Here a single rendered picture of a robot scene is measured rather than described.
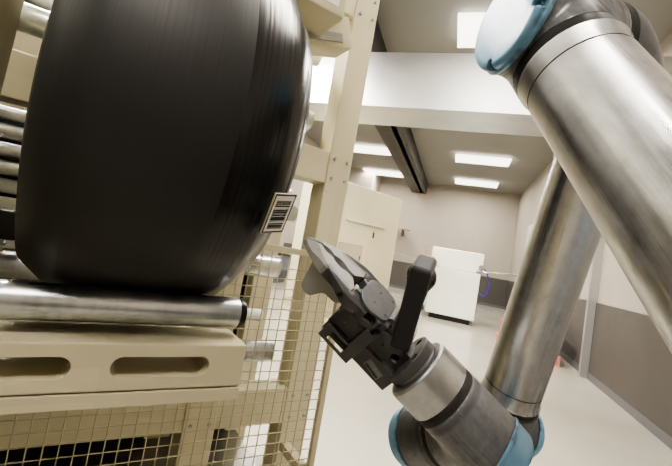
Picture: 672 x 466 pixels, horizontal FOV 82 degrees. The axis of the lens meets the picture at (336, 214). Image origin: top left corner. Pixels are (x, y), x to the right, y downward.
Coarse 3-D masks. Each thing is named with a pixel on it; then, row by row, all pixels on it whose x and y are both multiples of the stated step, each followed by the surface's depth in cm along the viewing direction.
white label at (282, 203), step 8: (272, 200) 50; (280, 200) 51; (288, 200) 52; (272, 208) 50; (280, 208) 51; (288, 208) 53; (272, 216) 51; (280, 216) 52; (288, 216) 54; (264, 224) 51; (272, 224) 52; (280, 224) 53; (264, 232) 52; (272, 232) 53
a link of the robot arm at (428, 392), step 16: (432, 352) 49; (448, 352) 49; (432, 368) 46; (448, 368) 47; (464, 368) 49; (416, 384) 46; (432, 384) 45; (448, 384) 46; (400, 400) 48; (416, 400) 46; (432, 400) 45; (448, 400) 45; (416, 416) 47; (432, 416) 46
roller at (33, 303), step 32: (0, 288) 44; (32, 288) 45; (64, 288) 47; (96, 288) 49; (64, 320) 47; (96, 320) 49; (128, 320) 50; (160, 320) 52; (192, 320) 54; (224, 320) 57
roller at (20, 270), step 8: (0, 256) 65; (8, 256) 66; (16, 256) 66; (0, 264) 65; (8, 264) 65; (16, 264) 66; (0, 272) 65; (8, 272) 66; (16, 272) 66; (24, 272) 67
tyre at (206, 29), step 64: (64, 0) 38; (128, 0) 39; (192, 0) 42; (256, 0) 48; (64, 64) 37; (128, 64) 38; (192, 64) 41; (256, 64) 45; (64, 128) 38; (128, 128) 39; (192, 128) 42; (256, 128) 45; (64, 192) 40; (128, 192) 41; (192, 192) 44; (256, 192) 48; (64, 256) 44; (128, 256) 46; (192, 256) 49; (256, 256) 58
